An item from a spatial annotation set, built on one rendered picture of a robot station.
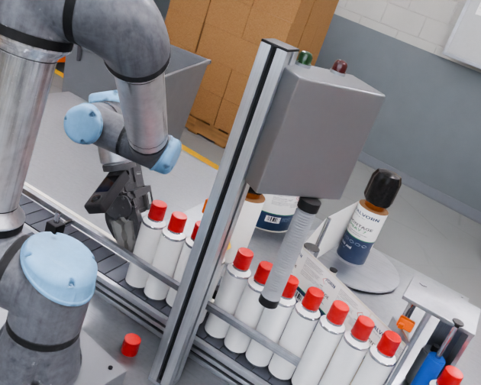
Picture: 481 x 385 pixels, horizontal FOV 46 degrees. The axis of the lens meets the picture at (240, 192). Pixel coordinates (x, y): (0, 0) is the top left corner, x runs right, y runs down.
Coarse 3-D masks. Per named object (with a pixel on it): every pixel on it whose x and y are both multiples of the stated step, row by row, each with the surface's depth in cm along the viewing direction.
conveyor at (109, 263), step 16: (32, 208) 139; (32, 224) 133; (80, 240) 133; (96, 256) 130; (112, 256) 132; (112, 272) 126; (128, 288) 123; (160, 304) 122; (224, 352) 115; (256, 368) 113; (272, 384) 111; (288, 384) 112
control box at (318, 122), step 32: (288, 96) 81; (320, 96) 82; (352, 96) 85; (384, 96) 88; (288, 128) 83; (320, 128) 85; (352, 128) 88; (256, 160) 87; (288, 160) 86; (320, 160) 89; (352, 160) 92; (288, 192) 89; (320, 192) 92
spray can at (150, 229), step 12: (156, 204) 117; (144, 216) 119; (156, 216) 117; (144, 228) 118; (156, 228) 117; (144, 240) 119; (156, 240) 119; (144, 252) 120; (132, 264) 122; (132, 276) 122; (144, 276) 123; (132, 288) 123
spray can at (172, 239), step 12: (180, 216) 116; (168, 228) 117; (180, 228) 116; (168, 240) 116; (180, 240) 116; (156, 252) 119; (168, 252) 117; (180, 252) 119; (156, 264) 119; (168, 264) 118; (144, 288) 123; (156, 288) 120; (168, 288) 122; (156, 300) 122
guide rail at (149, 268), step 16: (32, 192) 129; (48, 208) 128; (80, 224) 124; (128, 256) 120; (160, 272) 118; (176, 288) 116; (208, 304) 113; (224, 320) 112; (256, 336) 110; (288, 352) 108
